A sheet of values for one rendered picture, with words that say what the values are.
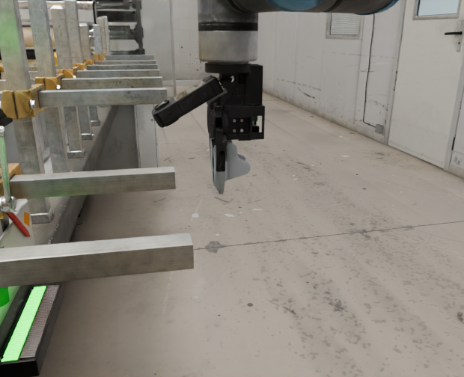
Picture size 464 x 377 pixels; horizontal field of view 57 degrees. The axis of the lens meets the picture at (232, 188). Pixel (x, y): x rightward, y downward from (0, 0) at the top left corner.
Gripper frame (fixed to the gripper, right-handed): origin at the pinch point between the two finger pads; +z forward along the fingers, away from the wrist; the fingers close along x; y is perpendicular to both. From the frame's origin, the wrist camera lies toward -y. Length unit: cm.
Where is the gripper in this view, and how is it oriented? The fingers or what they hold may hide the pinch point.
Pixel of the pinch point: (216, 186)
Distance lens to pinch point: 72.1
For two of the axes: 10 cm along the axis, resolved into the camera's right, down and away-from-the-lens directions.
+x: -1.9, -3.4, 9.2
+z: 0.0, 9.4, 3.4
